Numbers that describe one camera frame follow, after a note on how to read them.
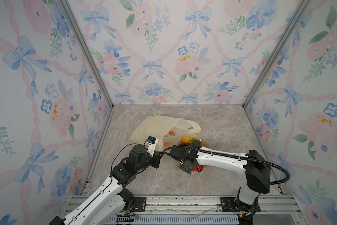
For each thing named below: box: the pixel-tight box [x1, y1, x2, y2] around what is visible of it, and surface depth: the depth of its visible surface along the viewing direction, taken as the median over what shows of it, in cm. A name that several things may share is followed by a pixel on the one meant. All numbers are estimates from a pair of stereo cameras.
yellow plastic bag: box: [129, 113, 201, 152], surface depth 88 cm
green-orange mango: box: [182, 136, 202, 145], surface depth 92 cm
